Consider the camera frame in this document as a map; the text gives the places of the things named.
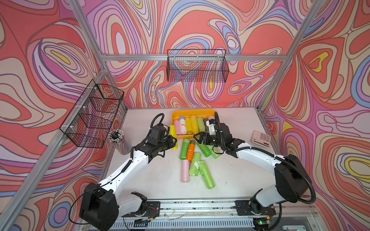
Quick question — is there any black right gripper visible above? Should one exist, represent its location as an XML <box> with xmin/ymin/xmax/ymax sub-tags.
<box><xmin>193</xmin><ymin>132</ymin><xmax>225</xmax><ymax>147</ymax></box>

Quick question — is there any yellow trash bag roll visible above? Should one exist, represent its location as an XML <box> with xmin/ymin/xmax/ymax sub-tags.
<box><xmin>185</xmin><ymin>117</ymin><xmax>193</xmax><ymax>134</ymax></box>
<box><xmin>190</xmin><ymin>115</ymin><xmax>199</xmax><ymax>134</ymax></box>

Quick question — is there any light green trash bag roll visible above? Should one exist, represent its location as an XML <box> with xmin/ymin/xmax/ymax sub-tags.
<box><xmin>197</xmin><ymin>117</ymin><xmax>206</xmax><ymax>132</ymax></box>

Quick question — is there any dark grey trash bag roll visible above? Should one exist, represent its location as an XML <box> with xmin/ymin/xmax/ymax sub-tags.
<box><xmin>203</xmin><ymin>118</ymin><xmax>209</xmax><ymax>130</ymax></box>

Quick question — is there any white blue-capped roll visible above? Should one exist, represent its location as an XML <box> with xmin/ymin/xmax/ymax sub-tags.
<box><xmin>179</xmin><ymin>116</ymin><xmax>187</xmax><ymax>135</ymax></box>

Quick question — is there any pink labelled trash bag roll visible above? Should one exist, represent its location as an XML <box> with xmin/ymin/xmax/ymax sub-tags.
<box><xmin>173</xmin><ymin>120</ymin><xmax>181</xmax><ymax>135</ymax></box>

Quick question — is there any yellow plastic storage box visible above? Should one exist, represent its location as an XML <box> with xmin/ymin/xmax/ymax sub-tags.
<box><xmin>171</xmin><ymin>109</ymin><xmax>215</xmax><ymax>125</ymax></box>

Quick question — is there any large green trash bag roll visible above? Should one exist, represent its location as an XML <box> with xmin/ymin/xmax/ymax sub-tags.
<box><xmin>197</xmin><ymin>160</ymin><xmax>215</xmax><ymax>189</ymax></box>

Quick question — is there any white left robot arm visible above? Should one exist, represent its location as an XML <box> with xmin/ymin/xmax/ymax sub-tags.
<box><xmin>79</xmin><ymin>123</ymin><xmax>177</xmax><ymax>231</ymax></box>

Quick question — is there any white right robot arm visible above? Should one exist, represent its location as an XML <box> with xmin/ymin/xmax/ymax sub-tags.
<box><xmin>194</xmin><ymin>123</ymin><xmax>317</xmax><ymax>212</ymax></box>

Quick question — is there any orange trash bag roll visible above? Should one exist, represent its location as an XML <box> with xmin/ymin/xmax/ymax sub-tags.
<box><xmin>186</xmin><ymin>140</ymin><xmax>196</xmax><ymax>162</ymax></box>

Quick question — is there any green roll beside orange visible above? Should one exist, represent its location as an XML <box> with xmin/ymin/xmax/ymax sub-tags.
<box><xmin>179</xmin><ymin>139</ymin><xmax>190</xmax><ymax>160</ymax></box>

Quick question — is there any pencil holder cup with pencils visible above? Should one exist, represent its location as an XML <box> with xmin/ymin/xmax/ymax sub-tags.
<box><xmin>108</xmin><ymin>130</ymin><xmax>131</xmax><ymax>155</ymax></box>

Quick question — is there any pink calculator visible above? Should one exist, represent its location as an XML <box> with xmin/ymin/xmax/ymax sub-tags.
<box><xmin>251</xmin><ymin>130</ymin><xmax>271</xmax><ymax>148</ymax></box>

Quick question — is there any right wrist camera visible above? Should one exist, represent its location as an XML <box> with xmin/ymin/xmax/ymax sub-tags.
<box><xmin>207</xmin><ymin>119</ymin><xmax>216</xmax><ymax>135</ymax></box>

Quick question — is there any black wire basket on left wall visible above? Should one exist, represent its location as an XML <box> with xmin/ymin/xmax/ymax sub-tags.
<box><xmin>59</xmin><ymin>80</ymin><xmax>124</xmax><ymax>148</ymax></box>

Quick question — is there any black wire basket on wall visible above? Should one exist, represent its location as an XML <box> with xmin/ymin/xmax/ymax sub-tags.
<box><xmin>59</xmin><ymin>80</ymin><xmax>124</xmax><ymax>148</ymax></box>
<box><xmin>166</xmin><ymin>48</ymin><xmax>229</xmax><ymax>83</ymax></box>

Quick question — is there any black wire basket on back wall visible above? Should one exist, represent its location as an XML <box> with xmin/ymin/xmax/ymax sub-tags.
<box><xmin>166</xmin><ymin>48</ymin><xmax>229</xmax><ymax>83</ymax></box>

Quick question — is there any metal base rail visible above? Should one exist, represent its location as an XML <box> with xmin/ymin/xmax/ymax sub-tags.
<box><xmin>104</xmin><ymin>198</ymin><xmax>283</xmax><ymax>231</ymax></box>

